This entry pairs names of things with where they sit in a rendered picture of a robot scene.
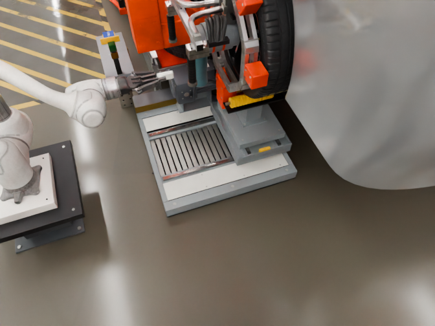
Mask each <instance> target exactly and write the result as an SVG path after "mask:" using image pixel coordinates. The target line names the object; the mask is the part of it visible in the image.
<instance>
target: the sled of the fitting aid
mask: <svg viewBox="0 0 435 326"><path fill-rule="evenodd" d="M210 110H211V111H212V114H213V116H214V118H215V120H216V122H217V125H218V127H219V129H220V131H221V133H222V135H223V138H224V139H225V142H226V143H227V146H228V148H229V150H230V152H231V154H232V157H233V159H234V161H235V163H236V165H237V166H239V165H242V164H246V163H249V162H253V161H256V160H260V159H263V158H267V157H271V156H273V155H277V154H280V153H285V152H287V151H290V149H291V145H292V143H291V141H290V139H289V137H288V136H287V134H285V136H284V137H283V138H279V139H276V140H272V141H269V142H265V143H262V144H258V145H255V146H251V147H246V148H244V149H239V147H238V145H237V143H236V141H235V139H234V137H233V136H232V133H231V132H230V129H229V127H228V125H227V123H226V121H225V119H224V117H223V115H222V114H221V111H220V110H219V107H218V101H214V102H211V103H210Z"/></svg>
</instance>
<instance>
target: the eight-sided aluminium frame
mask: <svg viewBox="0 0 435 326"><path fill-rule="evenodd" d="M232 2H233V6H234V11H235V15H236V21H237V24H238V30H239V33H240V39H241V66H240V80H239V81H238V80H237V79H236V77H235V75H234V73H233V71H232V70H231V68H230V66H229V64H228V63H227V60H226V57H225V53H224V50H222V51H219V57H218V55H217V52H213V53H212V57H213V62H214V66H215V68H216V69H217V71H218V73H219V75H220V77H221V79H222V80H223V83H224V84H225V87H226V89H227V91H228V92H229V93H231V92H236V91H242V90H245V89H250V87H249V85H248V83H247V82H246V80H245V78H244V77H243V76H244V68H245V64H248V63H253V62H257V61H258V52H259V51H260V50H259V38H258V37H257V33H256V27H255V23H254V17H253V14H248V15H245V17H246V21H247V27H248V30H249V36H250V38H248V37H247V31H246V27H245V22H244V18H243V16H239V13H238V9H237V6H236V2H235V0H232ZM249 54H250V60H249ZM222 67H224V68H225V71H226V73H227V75H228V77H229V79H230V80H231V82H230V81H229V79H228V78H227V75H226V74H225V72H224V70H223V68H222Z"/></svg>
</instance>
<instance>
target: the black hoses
mask: <svg viewBox="0 0 435 326"><path fill-rule="evenodd" d="M230 17H231V19H232V20H236V16H235V15H234V14H233V13H230ZM205 22H206V28H207V34H208V40H207V45H208V47H209V48H212V47H217V46H221V45H226V44H229V43H230V39H229V38H228V36H225V34H226V29H227V17H226V16H224V15H221V16H219V15H217V14H215V15H214V16H212V17H209V18H208V19H205Z"/></svg>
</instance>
